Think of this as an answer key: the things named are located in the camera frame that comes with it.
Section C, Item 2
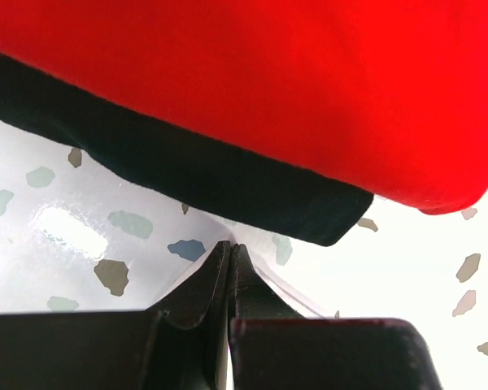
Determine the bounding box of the red folded t-shirt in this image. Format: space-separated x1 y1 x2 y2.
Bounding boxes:
0 1 488 215

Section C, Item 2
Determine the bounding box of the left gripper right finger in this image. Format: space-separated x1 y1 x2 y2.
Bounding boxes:
229 245 441 390

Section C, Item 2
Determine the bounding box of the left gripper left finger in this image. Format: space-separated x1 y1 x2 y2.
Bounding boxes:
0 241 231 389

